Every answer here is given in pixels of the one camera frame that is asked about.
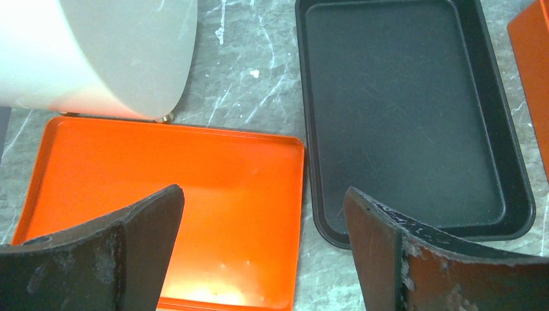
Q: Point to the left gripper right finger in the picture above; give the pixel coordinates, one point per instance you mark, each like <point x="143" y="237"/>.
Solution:
<point x="404" y="264"/>

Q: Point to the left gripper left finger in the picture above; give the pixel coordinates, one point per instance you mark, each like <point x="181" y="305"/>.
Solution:
<point x="117" y="261"/>

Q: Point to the orange box lid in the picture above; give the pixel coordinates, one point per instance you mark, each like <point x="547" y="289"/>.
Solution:
<point x="237" y="245"/>

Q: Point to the orange cookie box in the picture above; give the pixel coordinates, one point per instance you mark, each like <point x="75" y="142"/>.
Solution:
<point x="529" y="40"/>

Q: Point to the black baking tray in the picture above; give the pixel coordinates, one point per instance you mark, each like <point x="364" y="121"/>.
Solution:
<point x="403" y="100"/>

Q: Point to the white cylindrical drum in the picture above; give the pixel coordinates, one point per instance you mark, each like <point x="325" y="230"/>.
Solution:
<point x="128" y="59"/>

